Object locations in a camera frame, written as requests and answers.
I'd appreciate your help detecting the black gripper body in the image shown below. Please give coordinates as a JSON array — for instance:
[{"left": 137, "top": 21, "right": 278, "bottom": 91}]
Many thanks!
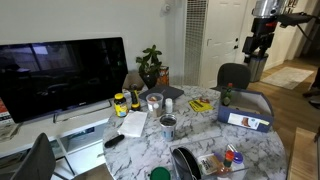
[{"left": 242, "top": 32, "right": 275, "bottom": 56}]

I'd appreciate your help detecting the blue cardboard box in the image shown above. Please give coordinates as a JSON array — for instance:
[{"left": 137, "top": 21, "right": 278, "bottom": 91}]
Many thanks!
[{"left": 217, "top": 87, "right": 275, "bottom": 134}]

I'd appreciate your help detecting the orange box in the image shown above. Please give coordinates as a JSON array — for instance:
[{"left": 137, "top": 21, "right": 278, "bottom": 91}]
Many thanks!
[{"left": 156, "top": 65, "right": 171, "bottom": 87}]

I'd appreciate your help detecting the clear plastic box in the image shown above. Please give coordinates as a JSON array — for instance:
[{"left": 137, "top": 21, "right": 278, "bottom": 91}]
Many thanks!
[{"left": 169, "top": 134, "right": 250, "bottom": 180}]

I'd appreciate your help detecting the silver trash can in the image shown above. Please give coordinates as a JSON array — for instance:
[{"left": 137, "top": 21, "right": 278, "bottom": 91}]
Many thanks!
[{"left": 248, "top": 52, "right": 270, "bottom": 83}]

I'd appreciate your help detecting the dark grey chair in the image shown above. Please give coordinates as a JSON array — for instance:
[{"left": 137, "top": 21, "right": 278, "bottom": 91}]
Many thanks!
[
  {"left": 211, "top": 62, "right": 252, "bottom": 92},
  {"left": 9, "top": 132, "right": 73, "bottom": 180}
]

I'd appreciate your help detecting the white door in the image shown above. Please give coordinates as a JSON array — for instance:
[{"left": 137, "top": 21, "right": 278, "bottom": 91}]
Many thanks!
[{"left": 199, "top": 0, "right": 250, "bottom": 89}]

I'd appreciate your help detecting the beige floor rug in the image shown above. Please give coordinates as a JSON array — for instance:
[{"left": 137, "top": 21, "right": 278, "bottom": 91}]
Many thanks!
[{"left": 260, "top": 66, "right": 315, "bottom": 91}]

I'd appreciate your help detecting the green glass bottle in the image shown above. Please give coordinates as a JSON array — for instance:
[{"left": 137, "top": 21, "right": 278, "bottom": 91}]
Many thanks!
[{"left": 221, "top": 82, "right": 234, "bottom": 107}]

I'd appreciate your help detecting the dark grey laptop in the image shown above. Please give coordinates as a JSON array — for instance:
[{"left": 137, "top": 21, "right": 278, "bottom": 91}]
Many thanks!
[{"left": 138, "top": 84, "right": 185, "bottom": 102}]

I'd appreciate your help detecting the small white bottle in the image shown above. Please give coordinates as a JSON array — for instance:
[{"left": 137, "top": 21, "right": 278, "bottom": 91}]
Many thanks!
[{"left": 164, "top": 97, "right": 174, "bottom": 115}]

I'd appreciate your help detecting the green houseplant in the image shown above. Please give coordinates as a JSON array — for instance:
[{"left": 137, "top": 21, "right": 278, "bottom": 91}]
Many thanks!
[{"left": 135, "top": 44, "right": 164, "bottom": 76}]

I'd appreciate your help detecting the black plant pot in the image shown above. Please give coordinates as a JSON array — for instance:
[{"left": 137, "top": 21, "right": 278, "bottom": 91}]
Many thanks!
[{"left": 139, "top": 72, "right": 160, "bottom": 90}]

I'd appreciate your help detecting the white bottle blue cap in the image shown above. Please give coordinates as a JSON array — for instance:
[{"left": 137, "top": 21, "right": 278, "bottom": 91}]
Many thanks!
[{"left": 229, "top": 151, "right": 246, "bottom": 180}]

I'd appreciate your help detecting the clear plastic cup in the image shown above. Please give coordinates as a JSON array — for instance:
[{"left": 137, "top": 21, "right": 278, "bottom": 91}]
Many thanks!
[{"left": 145, "top": 92, "right": 165, "bottom": 118}]

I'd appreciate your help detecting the amber glass jar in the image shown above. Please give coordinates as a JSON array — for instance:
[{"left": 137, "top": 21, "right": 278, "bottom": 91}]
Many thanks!
[{"left": 216, "top": 149, "right": 236, "bottom": 176}]

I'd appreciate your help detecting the metal tumbler with label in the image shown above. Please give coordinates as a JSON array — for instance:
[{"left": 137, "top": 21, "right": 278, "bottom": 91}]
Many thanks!
[{"left": 159, "top": 113, "right": 178, "bottom": 142}]

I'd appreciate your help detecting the wooden bench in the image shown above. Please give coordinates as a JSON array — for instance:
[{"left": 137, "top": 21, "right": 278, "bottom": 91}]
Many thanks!
[{"left": 286, "top": 126, "right": 320, "bottom": 180}]

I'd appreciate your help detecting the white food packet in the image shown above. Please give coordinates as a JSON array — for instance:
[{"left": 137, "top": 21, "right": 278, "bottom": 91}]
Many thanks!
[{"left": 197, "top": 153, "right": 223, "bottom": 176}]

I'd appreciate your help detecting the beige bag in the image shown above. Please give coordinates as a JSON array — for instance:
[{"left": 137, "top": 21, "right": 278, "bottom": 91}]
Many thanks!
[{"left": 122, "top": 71, "right": 146, "bottom": 92}]

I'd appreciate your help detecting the black and yellow bottle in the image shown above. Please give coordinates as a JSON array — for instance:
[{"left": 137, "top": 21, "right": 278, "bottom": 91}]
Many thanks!
[{"left": 129, "top": 83, "right": 142, "bottom": 112}]

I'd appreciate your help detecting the vitamin bottle yellow lid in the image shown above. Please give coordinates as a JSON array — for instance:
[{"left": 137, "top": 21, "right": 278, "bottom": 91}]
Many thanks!
[{"left": 113, "top": 92, "right": 130, "bottom": 118}]

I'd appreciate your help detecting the green round lid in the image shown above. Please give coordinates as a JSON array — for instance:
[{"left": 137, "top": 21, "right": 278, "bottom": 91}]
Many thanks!
[{"left": 149, "top": 166, "right": 172, "bottom": 180}]

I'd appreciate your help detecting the black remote control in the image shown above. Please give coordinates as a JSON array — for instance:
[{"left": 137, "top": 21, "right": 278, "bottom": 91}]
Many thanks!
[{"left": 104, "top": 134, "right": 126, "bottom": 149}]

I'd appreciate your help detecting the large black television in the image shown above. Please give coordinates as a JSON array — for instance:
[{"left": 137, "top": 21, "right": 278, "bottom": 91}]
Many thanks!
[{"left": 0, "top": 36, "right": 130, "bottom": 125}]

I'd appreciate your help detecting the white tv cabinet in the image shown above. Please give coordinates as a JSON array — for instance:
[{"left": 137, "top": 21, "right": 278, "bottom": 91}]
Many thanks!
[{"left": 0, "top": 99, "right": 117, "bottom": 180}]

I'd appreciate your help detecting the stack of magazines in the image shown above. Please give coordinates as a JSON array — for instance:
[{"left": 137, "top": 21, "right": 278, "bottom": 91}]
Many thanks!
[{"left": 0, "top": 97, "right": 22, "bottom": 142}]

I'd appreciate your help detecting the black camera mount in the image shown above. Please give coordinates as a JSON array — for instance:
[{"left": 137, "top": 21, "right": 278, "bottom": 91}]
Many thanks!
[{"left": 277, "top": 11, "right": 317, "bottom": 28}]

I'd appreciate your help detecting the white wall vent grille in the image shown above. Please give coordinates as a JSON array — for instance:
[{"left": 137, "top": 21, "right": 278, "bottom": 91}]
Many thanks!
[{"left": 182, "top": 0, "right": 209, "bottom": 87}]

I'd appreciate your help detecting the white wall device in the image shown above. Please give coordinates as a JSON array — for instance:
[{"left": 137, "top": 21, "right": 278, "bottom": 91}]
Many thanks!
[{"left": 160, "top": 0, "right": 177, "bottom": 17}]

